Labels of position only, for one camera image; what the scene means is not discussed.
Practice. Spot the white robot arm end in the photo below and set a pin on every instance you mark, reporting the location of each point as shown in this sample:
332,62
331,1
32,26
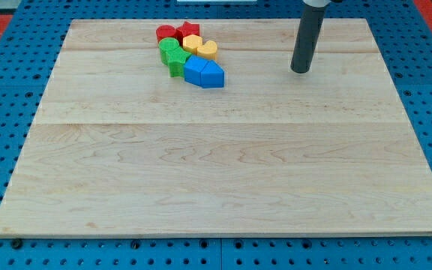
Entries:
317,3

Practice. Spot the green circle block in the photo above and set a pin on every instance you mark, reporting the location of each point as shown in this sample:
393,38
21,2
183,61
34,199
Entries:
165,46

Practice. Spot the red circle block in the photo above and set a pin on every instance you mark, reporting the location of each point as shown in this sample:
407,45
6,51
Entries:
165,31

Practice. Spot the blue pentagon block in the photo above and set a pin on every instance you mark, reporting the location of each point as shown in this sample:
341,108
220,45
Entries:
212,75

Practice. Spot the blue cube block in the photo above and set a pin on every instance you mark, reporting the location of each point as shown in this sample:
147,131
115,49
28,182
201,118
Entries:
193,68

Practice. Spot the yellow heart block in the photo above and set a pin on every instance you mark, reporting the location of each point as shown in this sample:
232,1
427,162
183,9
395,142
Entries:
209,50

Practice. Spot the green star block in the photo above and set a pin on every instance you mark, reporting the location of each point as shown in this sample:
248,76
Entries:
176,60

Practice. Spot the yellow hexagon block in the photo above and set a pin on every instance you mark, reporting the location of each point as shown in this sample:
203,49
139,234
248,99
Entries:
191,43

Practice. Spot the wooden board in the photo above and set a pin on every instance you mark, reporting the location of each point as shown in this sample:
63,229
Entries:
118,149

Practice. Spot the red star block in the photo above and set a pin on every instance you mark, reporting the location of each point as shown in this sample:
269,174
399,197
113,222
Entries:
185,29

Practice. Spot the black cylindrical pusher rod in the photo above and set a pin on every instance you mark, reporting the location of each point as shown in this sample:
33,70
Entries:
307,36

